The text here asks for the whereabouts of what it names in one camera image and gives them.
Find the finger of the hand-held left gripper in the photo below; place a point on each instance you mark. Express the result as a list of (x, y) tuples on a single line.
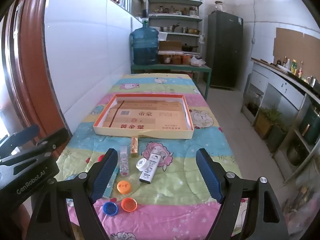
[(50, 142), (22, 136)]

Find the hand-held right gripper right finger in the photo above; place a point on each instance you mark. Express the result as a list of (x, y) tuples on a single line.
[(208, 175)]

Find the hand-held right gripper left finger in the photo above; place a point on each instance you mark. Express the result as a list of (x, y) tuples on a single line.
[(105, 175)]

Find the light blue packet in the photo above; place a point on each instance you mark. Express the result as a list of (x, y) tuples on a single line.
[(111, 187)]

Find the red bottle cap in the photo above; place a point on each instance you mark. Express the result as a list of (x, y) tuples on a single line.
[(101, 158)]

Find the dark blue bottle cap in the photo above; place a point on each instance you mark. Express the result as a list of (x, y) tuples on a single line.
[(110, 208)]

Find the plain orange bottle cap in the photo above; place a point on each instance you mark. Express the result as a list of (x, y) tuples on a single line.
[(129, 204)]

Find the white bottle cap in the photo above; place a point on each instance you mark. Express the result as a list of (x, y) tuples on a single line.
[(142, 165)]

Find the small gold box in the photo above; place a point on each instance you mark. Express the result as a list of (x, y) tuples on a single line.
[(134, 147)]

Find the white printed rectangular box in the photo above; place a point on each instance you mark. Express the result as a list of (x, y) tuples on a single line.
[(151, 166)]

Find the shallow orange-rimmed cardboard tray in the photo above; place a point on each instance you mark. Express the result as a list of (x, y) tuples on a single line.
[(147, 117)]

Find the clear plastic box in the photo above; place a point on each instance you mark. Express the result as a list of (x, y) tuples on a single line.
[(123, 163)]

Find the printed orange bottle cap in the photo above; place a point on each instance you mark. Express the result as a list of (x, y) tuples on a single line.
[(124, 187)]

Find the pastel striped cartoon blanket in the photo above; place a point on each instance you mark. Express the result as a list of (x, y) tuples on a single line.
[(175, 192)]

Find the yellow planter with grass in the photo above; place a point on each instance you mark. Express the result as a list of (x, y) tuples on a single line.
[(263, 123)]

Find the dark green planter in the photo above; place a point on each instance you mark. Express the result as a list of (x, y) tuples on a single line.
[(276, 137)]

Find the white plastic bag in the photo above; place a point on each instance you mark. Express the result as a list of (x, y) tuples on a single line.
[(198, 61)]

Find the green bench table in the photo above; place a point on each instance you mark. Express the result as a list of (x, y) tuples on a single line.
[(170, 67)]

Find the grey kitchen counter cabinet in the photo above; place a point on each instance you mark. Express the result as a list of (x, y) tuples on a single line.
[(282, 87)]

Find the orange food jar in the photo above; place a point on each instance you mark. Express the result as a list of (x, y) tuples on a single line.
[(165, 58), (177, 58), (188, 59)]

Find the dark green fridge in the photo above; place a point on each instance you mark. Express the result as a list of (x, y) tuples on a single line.
[(225, 50)]

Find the black pan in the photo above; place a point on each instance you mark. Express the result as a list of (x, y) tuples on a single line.
[(188, 47)]

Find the brown cardboard box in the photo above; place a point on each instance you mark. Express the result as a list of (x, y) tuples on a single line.
[(170, 46)]

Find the blue water jug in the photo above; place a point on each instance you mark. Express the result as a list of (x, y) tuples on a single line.
[(145, 45)]

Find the row of condiment bottles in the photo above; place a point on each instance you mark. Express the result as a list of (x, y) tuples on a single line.
[(291, 66)]

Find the metal kettle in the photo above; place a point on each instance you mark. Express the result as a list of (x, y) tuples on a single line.
[(311, 81)]

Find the golden metal basin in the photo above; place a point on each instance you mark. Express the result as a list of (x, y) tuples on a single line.
[(193, 31)]

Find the pale green shelf rack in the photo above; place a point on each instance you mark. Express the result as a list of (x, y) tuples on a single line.
[(175, 17)]

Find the glass jar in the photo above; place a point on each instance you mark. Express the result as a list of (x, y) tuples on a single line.
[(219, 6)]

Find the red-brown door frame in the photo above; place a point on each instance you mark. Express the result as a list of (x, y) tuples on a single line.
[(27, 67)]

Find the cardboard sheet on wall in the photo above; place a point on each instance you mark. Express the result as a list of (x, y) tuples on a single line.
[(295, 45)]

